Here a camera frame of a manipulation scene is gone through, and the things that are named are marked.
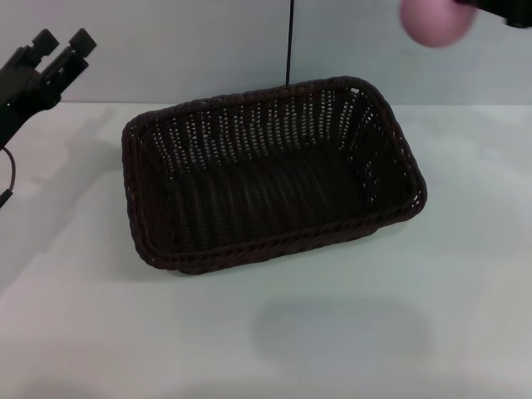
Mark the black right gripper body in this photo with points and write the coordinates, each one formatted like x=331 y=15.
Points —
x=519 y=12

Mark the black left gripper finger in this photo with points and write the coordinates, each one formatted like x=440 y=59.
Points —
x=43 y=41
x=81 y=41

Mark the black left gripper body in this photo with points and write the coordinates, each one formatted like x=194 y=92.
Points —
x=21 y=104

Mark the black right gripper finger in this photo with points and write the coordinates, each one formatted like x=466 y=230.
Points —
x=482 y=5

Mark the pink peach toy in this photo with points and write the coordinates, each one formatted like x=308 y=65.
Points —
x=436 y=21

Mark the dark brown woven basket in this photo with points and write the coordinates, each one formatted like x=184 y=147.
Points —
x=266 y=191

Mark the black vertical wall strip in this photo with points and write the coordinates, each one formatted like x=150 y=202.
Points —
x=289 y=41

